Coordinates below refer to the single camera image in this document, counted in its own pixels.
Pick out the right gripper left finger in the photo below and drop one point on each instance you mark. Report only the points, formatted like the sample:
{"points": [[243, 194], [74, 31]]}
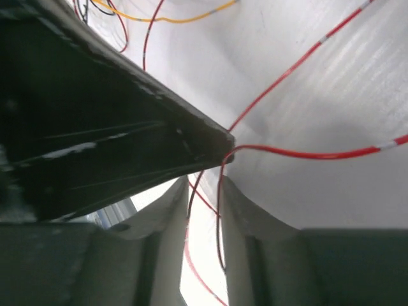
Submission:
{"points": [[135, 262]]}

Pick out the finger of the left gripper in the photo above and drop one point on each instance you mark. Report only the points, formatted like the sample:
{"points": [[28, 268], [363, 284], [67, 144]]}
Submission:
{"points": [[82, 126]]}

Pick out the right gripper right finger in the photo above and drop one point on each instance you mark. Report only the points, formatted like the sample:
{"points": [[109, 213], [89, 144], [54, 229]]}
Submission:
{"points": [[269, 262]]}

